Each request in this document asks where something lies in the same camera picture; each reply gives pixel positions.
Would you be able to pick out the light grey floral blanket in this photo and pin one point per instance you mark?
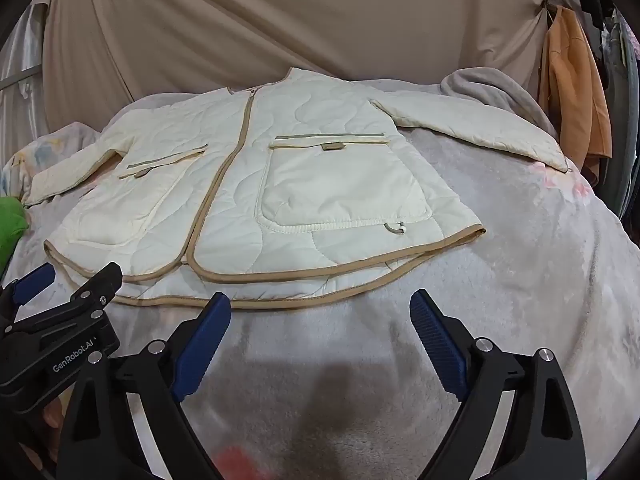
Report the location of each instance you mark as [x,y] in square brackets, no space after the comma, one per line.
[525,270]

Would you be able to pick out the orange hanging garment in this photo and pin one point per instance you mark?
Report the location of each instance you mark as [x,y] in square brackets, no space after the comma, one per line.
[575,90]

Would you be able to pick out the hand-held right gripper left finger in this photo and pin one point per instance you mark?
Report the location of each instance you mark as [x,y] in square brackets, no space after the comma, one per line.
[202,347]

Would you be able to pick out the dark hanging clothes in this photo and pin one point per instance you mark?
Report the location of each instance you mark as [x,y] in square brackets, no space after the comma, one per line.
[617,70]

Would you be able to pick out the green cushion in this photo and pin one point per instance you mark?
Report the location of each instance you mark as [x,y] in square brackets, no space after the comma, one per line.
[11,230]

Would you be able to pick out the colourful floral bedsheet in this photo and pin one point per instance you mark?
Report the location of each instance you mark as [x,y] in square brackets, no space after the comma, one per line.
[52,147]

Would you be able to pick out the beige backdrop curtain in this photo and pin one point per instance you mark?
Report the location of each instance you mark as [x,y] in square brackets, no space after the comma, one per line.
[250,20]

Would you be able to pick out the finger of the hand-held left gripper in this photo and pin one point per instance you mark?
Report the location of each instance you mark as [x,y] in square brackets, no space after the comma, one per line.
[102,282]
[32,280]

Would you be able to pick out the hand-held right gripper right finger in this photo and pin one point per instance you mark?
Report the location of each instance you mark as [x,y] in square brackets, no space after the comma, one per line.
[440,347]

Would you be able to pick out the cream quilted jacket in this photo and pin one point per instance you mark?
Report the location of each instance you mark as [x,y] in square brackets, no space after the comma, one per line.
[300,150]

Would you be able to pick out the person's left hand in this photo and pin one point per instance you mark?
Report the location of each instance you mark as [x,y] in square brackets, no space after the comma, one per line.
[52,416]

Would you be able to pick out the white satin curtain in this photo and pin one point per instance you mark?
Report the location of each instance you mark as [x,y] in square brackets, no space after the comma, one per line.
[20,60]

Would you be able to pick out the grey fleece blanket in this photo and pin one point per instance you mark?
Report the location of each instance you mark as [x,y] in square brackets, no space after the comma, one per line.
[490,91]

